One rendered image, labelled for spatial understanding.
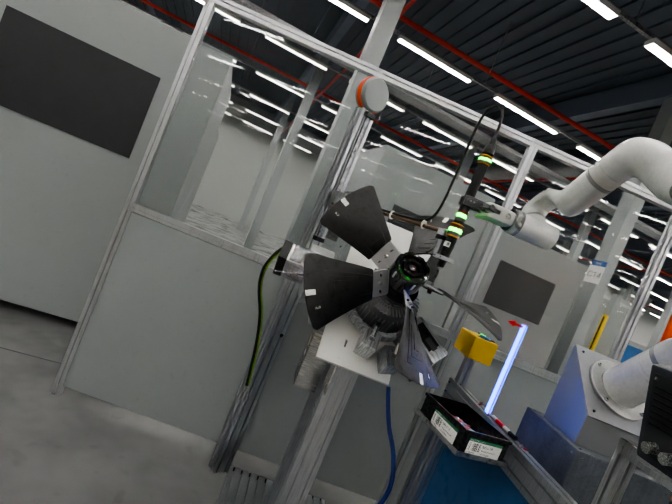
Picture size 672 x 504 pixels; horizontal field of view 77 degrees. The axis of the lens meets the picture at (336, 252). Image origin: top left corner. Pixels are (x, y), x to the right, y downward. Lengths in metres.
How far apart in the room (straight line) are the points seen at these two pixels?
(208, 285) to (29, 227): 1.44
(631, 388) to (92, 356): 2.19
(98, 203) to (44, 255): 0.46
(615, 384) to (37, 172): 3.11
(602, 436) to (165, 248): 1.87
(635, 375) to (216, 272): 1.68
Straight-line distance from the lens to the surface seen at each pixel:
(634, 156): 1.34
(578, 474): 1.48
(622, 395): 1.57
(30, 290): 3.30
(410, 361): 1.22
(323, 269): 1.25
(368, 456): 2.39
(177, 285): 2.18
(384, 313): 1.41
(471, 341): 1.77
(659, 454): 1.04
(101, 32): 3.23
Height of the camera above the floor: 1.22
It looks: 2 degrees down
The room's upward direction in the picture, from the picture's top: 23 degrees clockwise
